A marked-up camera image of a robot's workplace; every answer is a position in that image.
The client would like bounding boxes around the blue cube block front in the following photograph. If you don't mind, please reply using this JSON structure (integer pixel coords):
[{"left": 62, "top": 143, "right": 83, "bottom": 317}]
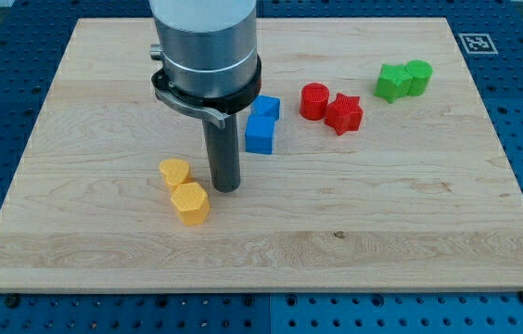
[{"left": 245, "top": 115, "right": 275, "bottom": 155}]

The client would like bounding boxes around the yellow heart block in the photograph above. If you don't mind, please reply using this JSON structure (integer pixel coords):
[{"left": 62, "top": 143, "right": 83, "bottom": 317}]
[{"left": 159, "top": 159, "right": 194, "bottom": 193}]

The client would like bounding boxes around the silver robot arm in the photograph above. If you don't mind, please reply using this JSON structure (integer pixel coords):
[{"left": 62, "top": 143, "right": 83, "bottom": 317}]
[{"left": 149, "top": 0, "right": 262, "bottom": 129}]

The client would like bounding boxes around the yellow hexagon block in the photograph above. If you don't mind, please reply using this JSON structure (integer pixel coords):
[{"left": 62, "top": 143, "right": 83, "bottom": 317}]
[{"left": 171, "top": 182, "right": 210, "bottom": 226}]

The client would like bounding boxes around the light wooden board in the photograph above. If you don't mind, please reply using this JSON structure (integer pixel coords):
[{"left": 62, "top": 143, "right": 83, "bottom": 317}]
[{"left": 0, "top": 18, "right": 523, "bottom": 294}]

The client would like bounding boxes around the green star block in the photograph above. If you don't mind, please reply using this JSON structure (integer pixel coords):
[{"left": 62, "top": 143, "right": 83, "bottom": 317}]
[{"left": 374, "top": 64, "right": 413, "bottom": 104}]

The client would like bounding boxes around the blue cube block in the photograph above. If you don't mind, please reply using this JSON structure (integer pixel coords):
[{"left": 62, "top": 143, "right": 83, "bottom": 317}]
[
  {"left": 245, "top": 115, "right": 275, "bottom": 155},
  {"left": 251, "top": 95, "right": 281, "bottom": 121}
]

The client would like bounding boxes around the red cylinder block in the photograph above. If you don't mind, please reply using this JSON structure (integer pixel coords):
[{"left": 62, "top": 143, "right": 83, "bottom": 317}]
[{"left": 300, "top": 83, "right": 330, "bottom": 121}]

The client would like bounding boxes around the green cylinder block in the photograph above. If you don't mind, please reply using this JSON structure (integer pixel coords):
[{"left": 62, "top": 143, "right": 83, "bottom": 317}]
[{"left": 404, "top": 59, "right": 433, "bottom": 96}]

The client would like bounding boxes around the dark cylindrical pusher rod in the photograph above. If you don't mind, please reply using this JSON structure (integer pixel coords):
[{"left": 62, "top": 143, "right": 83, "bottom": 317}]
[{"left": 203, "top": 115, "right": 240, "bottom": 193}]

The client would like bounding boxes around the blue cube block rear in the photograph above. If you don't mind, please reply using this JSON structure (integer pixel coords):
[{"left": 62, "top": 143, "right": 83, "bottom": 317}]
[{"left": 251, "top": 95, "right": 281, "bottom": 121}]

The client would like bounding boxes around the white fiducial marker tag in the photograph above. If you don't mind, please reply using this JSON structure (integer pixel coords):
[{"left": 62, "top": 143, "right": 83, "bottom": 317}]
[{"left": 459, "top": 32, "right": 498, "bottom": 55}]

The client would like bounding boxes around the red star block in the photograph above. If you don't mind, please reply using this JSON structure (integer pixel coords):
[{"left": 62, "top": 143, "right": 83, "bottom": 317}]
[{"left": 325, "top": 93, "right": 364, "bottom": 135}]

